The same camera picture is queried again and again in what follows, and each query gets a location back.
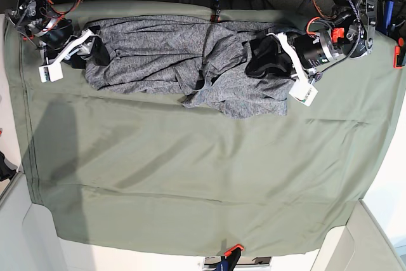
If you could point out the orange black clamp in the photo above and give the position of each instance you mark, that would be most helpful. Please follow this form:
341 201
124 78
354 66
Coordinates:
399 58
215 11
230 258

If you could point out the grey heathered T-shirt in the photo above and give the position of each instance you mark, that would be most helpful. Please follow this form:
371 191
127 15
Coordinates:
205 62

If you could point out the orange black clamp bottom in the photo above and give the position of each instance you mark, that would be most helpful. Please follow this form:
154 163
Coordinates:
230 258

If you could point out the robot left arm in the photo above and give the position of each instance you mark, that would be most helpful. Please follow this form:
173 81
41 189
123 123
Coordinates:
348 33

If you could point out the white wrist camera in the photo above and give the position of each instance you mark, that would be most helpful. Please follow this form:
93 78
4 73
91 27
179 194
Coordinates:
303 92
51 73

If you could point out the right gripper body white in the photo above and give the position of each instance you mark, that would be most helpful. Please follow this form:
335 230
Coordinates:
80 45

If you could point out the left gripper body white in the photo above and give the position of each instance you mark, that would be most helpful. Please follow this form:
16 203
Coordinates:
300 72

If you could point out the green table cloth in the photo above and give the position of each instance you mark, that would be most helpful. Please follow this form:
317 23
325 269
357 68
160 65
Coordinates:
143 173

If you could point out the orange black clamp right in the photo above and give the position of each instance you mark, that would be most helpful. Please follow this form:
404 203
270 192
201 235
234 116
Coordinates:
399 58

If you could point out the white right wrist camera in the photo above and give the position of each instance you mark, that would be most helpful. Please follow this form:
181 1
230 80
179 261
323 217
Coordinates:
51 73

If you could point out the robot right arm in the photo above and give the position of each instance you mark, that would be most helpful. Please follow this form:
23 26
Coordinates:
45 24

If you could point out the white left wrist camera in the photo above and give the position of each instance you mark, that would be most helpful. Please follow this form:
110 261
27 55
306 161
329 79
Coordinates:
303 92

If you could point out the orange black clamp top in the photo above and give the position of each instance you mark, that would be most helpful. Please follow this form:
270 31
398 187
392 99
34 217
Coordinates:
215 11

